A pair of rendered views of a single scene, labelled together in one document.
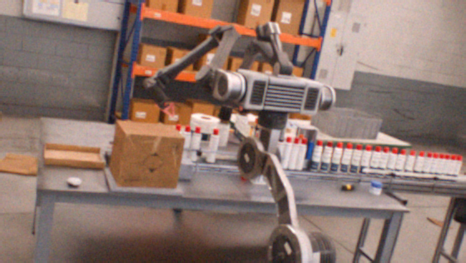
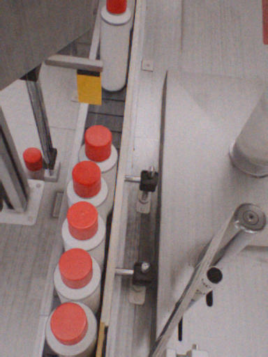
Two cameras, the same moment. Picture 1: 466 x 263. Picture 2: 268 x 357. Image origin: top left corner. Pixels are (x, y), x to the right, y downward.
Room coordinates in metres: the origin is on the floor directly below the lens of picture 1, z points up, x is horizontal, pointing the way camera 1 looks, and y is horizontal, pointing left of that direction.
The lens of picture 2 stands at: (3.25, -0.34, 1.45)
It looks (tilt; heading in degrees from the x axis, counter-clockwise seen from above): 60 degrees down; 107
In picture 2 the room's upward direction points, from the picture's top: 10 degrees clockwise
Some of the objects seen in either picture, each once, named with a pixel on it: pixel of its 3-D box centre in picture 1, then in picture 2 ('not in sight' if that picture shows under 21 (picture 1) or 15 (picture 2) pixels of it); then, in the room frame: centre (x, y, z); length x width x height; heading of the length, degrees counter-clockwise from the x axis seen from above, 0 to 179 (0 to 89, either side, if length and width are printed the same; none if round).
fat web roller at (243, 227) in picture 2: not in sight; (226, 243); (3.32, -0.12, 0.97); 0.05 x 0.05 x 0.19
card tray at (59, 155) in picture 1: (73, 155); not in sight; (2.72, 0.86, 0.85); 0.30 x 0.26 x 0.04; 112
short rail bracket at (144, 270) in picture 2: not in sight; (130, 275); (3.22, -0.19, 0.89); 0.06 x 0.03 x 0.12; 22
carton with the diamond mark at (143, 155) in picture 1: (146, 154); not in sight; (2.56, 0.45, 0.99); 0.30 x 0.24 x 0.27; 116
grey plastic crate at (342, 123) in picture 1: (345, 122); not in sight; (5.21, -1.02, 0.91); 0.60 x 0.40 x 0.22; 124
